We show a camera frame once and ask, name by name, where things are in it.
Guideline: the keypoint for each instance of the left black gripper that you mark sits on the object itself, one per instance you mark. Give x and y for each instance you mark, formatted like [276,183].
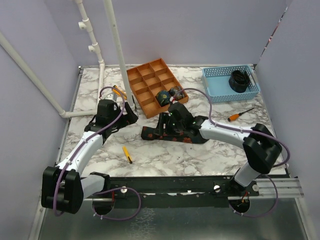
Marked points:
[130,118]

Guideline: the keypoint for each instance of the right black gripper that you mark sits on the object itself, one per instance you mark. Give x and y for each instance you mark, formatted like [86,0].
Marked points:
[160,127]

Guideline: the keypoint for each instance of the black orange floral tie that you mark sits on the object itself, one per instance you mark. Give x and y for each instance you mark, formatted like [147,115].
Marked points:
[150,134]

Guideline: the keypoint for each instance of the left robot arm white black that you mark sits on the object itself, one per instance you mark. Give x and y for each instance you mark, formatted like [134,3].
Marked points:
[82,150]

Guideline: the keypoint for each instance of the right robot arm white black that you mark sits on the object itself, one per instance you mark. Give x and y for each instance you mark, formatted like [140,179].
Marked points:
[260,147]

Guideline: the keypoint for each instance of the yellow utility knife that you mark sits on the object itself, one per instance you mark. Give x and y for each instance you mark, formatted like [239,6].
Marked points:
[117,92]

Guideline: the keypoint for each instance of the rolled navy yellow tie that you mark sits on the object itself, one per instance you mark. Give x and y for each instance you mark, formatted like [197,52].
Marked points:
[163,97]

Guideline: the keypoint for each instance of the small yellow black cutter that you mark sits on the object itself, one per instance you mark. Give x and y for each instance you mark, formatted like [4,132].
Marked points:
[127,155]

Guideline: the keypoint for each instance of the orange wooden compartment tray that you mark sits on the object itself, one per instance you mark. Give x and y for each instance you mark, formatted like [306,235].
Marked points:
[146,81]

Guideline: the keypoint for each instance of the rolled brown floral tie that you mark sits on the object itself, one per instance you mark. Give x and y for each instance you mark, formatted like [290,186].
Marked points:
[177,93]

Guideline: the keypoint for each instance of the light blue plastic basket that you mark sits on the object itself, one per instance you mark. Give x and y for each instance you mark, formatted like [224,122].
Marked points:
[216,86]

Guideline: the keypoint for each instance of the rolled black tie in basket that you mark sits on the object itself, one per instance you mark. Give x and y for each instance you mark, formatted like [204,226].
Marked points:
[239,81]

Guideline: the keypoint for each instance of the small green handled screwdriver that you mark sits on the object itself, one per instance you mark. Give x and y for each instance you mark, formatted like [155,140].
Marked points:
[135,105]

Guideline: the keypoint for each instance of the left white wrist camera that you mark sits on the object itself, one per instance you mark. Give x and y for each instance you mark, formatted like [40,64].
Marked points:
[111,96]

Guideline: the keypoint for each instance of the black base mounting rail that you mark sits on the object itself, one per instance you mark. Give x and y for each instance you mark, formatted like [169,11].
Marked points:
[146,192]

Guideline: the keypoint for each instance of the orange handled screwdriver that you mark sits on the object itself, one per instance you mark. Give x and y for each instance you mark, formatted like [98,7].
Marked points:
[237,115]

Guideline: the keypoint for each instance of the white PVC pipe frame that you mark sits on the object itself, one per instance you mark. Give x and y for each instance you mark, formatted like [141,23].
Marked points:
[58,36]

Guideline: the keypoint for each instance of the aluminium extrusion rail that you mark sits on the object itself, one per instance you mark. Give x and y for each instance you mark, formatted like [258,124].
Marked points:
[289,188]

